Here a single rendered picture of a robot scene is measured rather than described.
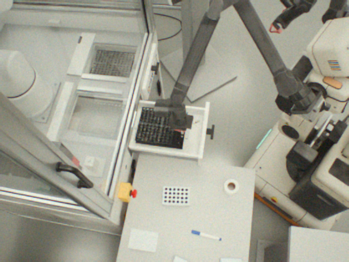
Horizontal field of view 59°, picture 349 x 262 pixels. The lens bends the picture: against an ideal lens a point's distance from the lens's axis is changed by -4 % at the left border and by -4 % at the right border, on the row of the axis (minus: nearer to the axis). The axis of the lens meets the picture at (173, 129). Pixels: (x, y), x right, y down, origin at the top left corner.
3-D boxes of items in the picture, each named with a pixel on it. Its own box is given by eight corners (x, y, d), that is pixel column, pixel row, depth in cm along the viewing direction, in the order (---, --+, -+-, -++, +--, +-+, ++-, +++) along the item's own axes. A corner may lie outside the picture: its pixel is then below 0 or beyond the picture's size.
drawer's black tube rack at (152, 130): (187, 118, 159) (187, 111, 153) (182, 151, 152) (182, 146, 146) (144, 112, 162) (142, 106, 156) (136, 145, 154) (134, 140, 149)
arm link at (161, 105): (181, 95, 123) (184, 86, 130) (151, 94, 125) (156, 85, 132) (181, 122, 129) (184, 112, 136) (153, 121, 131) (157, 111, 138)
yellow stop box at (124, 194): (134, 187, 145) (131, 183, 139) (131, 203, 143) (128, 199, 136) (123, 185, 146) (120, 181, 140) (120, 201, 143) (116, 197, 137)
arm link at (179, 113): (184, 112, 127) (186, 100, 130) (167, 111, 128) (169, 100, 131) (186, 121, 133) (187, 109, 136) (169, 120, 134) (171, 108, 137)
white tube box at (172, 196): (189, 189, 152) (189, 187, 148) (189, 206, 148) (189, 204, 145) (164, 188, 153) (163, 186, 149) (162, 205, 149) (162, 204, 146)
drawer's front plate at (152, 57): (157, 55, 178) (156, 43, 168) (148, 100, 166) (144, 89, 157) (154, 55, 178) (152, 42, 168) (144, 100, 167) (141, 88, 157)
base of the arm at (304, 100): (308, 113, 116) (323, 92, 119) (297, 97, 113) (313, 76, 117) (291, 114, 124) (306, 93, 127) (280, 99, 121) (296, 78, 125)
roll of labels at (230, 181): (240, 185, 151) (241, 183, 148) (234, 198, 149) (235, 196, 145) (227, 178, 153) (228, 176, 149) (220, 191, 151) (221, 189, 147)
